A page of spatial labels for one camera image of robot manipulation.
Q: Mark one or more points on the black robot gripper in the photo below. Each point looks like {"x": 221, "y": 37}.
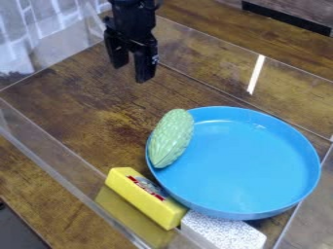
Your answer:
{"x": 129, "y": 29}

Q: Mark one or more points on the green bitter gourd toy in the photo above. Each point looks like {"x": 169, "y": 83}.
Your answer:
{"x": 170, "y": 137}

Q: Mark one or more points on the blue round tray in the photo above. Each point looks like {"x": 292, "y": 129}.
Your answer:
{"x": 248, "y": 168}

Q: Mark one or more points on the black bar in background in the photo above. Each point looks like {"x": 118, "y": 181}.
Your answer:
{"x": 300, "y": 22}

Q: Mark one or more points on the yellow rectangular block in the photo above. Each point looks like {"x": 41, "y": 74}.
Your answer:
{"x": 148, "y": 196}

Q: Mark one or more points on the white speckled foam block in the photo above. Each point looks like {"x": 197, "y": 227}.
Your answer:
{"x": 217, "y": 233}

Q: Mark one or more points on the clear acrylic enclosure wall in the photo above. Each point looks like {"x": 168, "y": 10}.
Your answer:
{"x": 77, "y": 118}

